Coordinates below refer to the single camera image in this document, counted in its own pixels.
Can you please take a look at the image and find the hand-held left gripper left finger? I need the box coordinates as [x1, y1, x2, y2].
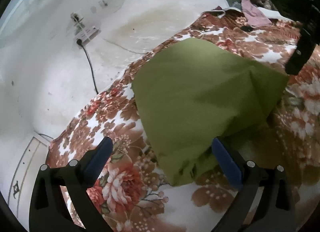
[29, 136, 114, 232]

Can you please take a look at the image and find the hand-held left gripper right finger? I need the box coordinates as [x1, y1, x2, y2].
[212, 136, 297, 232]

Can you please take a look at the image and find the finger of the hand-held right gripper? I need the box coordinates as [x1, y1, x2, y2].
[285, 28, 315, 75]

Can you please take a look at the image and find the green garment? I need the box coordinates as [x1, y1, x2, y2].
[131, 37, 290, 187]

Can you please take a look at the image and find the white cloth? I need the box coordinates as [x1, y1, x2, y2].
[257, 6, 284, 20]

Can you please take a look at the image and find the pink cloth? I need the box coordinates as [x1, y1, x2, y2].
[240, 0, 273, 27]

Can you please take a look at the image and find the floral blanket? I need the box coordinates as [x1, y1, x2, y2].
[46, 7, 320, 232]

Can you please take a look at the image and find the white headboard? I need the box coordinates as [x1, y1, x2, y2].
[6, 133, 54, 222]

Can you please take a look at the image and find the black power cable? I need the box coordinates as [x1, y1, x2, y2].
[76, 38, 100, 95]

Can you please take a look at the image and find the white wall socket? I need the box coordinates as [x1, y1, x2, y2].
[70, 12, 102, 46]

